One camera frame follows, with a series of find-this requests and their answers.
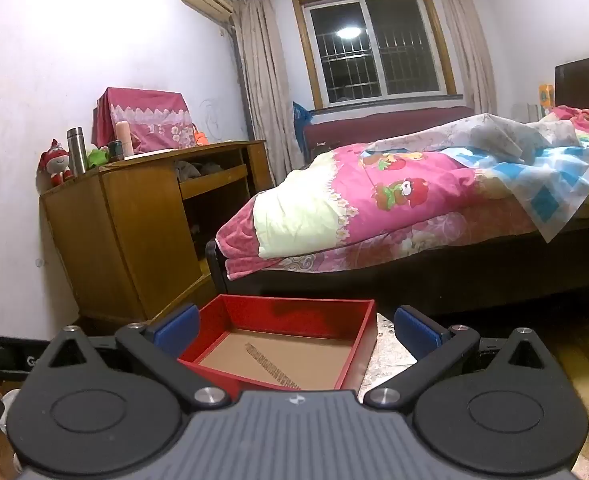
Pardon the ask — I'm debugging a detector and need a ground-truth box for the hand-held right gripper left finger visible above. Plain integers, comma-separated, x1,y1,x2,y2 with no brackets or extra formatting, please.
44,304,231,407

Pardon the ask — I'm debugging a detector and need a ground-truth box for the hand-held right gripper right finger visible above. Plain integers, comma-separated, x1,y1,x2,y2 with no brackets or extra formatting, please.
363,306,558,408

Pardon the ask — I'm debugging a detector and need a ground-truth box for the red cardboard box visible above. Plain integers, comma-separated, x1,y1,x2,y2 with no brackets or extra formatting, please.
178,294,378,395

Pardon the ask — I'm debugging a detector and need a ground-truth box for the wooden desk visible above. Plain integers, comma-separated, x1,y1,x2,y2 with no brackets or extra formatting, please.
39,140,275,323

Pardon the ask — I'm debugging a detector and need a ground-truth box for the pink cartoon quilt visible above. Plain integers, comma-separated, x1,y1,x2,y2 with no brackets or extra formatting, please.
217,142,589,281

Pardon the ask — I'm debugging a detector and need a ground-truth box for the grey cloth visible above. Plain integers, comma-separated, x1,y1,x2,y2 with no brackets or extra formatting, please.
174,160,202,181

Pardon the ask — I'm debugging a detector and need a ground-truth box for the pink tall cup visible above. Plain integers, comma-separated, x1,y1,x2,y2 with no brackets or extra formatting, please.
115,121,134,157

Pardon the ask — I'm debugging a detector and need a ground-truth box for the steel thermos bottle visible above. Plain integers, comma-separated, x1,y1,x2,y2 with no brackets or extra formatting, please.
66,127,89,177

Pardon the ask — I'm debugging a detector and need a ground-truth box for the red plush doll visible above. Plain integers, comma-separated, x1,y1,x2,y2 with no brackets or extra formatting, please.
38,139,74,188

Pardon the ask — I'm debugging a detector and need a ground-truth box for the white floral sheet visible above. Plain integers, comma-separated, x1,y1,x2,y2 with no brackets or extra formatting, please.
365,112,589,243

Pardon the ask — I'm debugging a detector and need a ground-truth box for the pink lace cloth cover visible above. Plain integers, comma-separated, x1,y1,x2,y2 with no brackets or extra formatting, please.
92,87,198,156

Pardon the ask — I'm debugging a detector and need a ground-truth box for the blue plastic bag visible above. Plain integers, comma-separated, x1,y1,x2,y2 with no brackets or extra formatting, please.
292,101,314,133

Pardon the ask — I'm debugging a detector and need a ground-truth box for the beige curtain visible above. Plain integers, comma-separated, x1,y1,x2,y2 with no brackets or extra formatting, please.
432,0,500,116
232,0,305,193

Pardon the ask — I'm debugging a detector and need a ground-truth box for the orange carton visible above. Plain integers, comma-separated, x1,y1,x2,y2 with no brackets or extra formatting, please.
539,82,555,121

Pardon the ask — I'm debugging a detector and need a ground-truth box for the wood framed window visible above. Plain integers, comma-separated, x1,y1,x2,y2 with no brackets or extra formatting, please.
292,0,458,108

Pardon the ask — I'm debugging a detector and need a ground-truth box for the dark wooden headboard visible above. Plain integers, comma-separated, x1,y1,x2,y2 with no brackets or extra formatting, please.
555,52,589,111

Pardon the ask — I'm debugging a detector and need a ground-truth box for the dark bed frame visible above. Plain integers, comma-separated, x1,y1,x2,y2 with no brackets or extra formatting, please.
205,200,589,318

